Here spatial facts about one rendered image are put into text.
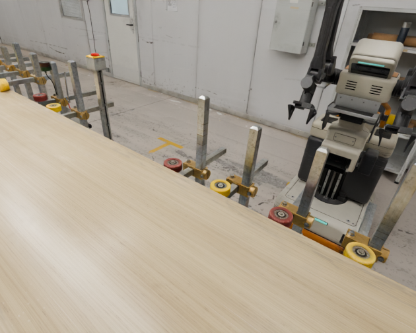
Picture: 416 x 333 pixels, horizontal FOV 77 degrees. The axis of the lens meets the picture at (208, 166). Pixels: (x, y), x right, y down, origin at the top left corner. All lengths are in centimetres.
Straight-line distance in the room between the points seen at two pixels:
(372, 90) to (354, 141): 30
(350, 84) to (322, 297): 123
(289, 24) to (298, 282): 305
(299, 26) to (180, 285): 311
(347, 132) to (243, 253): 119
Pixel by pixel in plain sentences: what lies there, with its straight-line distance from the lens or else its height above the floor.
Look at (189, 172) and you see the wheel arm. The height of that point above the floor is 81.
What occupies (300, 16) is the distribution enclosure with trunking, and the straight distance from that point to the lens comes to 346.
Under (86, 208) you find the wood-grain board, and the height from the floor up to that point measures 90.
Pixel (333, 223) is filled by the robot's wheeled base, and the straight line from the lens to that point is 203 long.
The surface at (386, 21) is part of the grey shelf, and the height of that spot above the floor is 144.
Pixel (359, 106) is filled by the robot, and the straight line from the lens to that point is 171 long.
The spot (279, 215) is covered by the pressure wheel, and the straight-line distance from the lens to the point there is 93.
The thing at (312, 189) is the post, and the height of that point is 96.
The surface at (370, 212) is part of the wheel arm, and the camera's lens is 124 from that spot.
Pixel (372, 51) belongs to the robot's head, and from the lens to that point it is 165.
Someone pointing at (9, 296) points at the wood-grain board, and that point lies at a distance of 81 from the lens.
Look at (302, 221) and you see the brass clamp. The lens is 108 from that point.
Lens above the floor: 150
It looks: 32 degrees down
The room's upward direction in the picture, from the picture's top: 4 degrees clockwise
